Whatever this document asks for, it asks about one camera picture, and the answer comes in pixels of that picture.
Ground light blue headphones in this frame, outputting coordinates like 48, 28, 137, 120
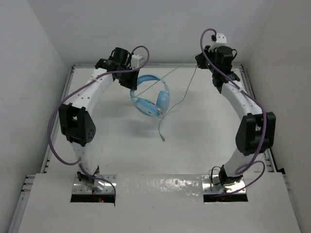
130, 74, 171, 117

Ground green headphone cable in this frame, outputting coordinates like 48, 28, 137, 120
132, 62, 198, 143

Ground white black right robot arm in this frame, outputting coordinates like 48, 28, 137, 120
195, 46, 276, 186

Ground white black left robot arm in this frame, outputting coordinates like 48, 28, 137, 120
58, 47, 143, 185

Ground white front cover board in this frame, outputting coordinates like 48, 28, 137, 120
19, 173, 300, 233

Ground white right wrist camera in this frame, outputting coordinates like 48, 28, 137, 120
209, 33, 227, 51

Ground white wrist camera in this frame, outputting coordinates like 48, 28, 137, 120
131, 54, 144, 69
209, 33, 227, 51

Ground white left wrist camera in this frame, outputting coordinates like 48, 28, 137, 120
131, 54, 144, 69

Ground thin black wire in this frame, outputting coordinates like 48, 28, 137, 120
210, 166, 223, 189

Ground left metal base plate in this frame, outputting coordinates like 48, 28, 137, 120
72, 175, 115, 195

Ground metal base plate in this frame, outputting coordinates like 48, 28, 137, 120
72, 175, 115, 195
201, 175, 246, 195

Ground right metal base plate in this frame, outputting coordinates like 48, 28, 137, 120
201, 175, 246, 195

